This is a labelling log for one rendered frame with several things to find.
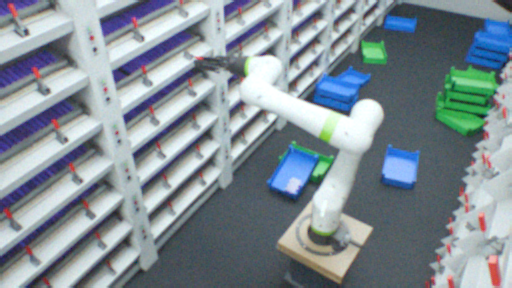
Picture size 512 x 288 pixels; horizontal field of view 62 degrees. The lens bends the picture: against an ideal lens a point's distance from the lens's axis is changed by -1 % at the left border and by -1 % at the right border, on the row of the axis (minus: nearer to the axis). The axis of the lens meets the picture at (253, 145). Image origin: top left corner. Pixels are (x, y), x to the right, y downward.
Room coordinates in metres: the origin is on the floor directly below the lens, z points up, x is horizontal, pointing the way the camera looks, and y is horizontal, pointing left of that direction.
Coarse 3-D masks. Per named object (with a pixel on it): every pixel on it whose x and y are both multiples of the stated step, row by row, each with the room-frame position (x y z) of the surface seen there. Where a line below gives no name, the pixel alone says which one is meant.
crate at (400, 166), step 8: (392, 152) 2.19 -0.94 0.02; (400, 152) 2.17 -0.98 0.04; (408, 152) 2.15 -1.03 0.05; (416, 152) 2.13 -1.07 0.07; (392, 160) 2.13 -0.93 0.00; (400, 160) 2.13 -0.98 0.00; (408, 160) 2.13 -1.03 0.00; (416, 160) 2.10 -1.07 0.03; (384, 168) 2.05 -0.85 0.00; (392, 168) 2.05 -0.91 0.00; (400, 168) 2.05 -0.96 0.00; (408, 168) 2.05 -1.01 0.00; (416, 168) 1.99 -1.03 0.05; (384, 176) 1.92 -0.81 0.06; (392, 176) 1.98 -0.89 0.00; (400, 176) 1.97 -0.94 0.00; (408, 176) 1.97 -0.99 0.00; (392, 184) 1.90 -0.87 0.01; (400, 184) 1.88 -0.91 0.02; (408, 184) 1.87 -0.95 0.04
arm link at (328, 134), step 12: (336, 120) 1.25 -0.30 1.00; (348, 120) 1.25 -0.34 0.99; (360, 120) 1.26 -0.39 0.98; (324, 132) 1.23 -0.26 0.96; (336, 132) 1.21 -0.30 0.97; (348, 132) 1.20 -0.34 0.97; (360, 132) 1.20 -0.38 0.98; (372, 132) 1.23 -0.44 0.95; (336, 144) 1.20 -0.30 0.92; (348, 144) 1.18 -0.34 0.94; (360, 144) 1.17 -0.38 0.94
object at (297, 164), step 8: (288, 152) 2.08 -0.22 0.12; (296, 152) 2.10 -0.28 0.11; (304, 152) 2.05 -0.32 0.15; (288, 160) 2.06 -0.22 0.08; (296, 160) 2.05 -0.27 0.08; (304, 160) 2.04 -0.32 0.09; (312, 160) 2.03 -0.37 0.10; (280, 168) 2.00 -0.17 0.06; (288, 168) 2.00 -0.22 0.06; (296, 168) 1.99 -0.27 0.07; (304, 168) 1.98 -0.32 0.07; (312, 168) 1.94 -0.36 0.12; (272, 176) 1.92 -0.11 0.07; (280, 176) 1.95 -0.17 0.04; (288, 176) 1.94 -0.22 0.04; (296, 176) 1.94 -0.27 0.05; (304, 176) 1.93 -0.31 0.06; (272, 184) 1.90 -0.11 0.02; (280, 184) 1.90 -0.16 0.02; (304, 184) 1.85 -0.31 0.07; (280, 192) 1.84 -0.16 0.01; (296, 192) 1.77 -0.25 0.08
